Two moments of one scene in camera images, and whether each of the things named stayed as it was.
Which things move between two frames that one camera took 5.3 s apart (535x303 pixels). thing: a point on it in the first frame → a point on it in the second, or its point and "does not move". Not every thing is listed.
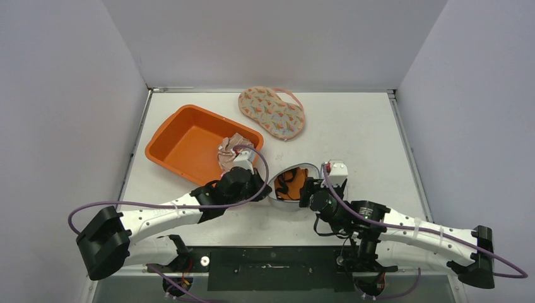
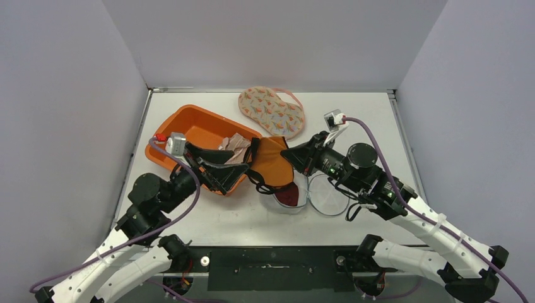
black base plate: [270, 268] does not move
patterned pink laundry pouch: [276, 110] does not move
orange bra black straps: [288, 184] → [267, 168]
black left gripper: [257, 181] → [224, 176]
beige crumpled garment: [226, 154] does not move
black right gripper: [308, 189] → [312, 151]
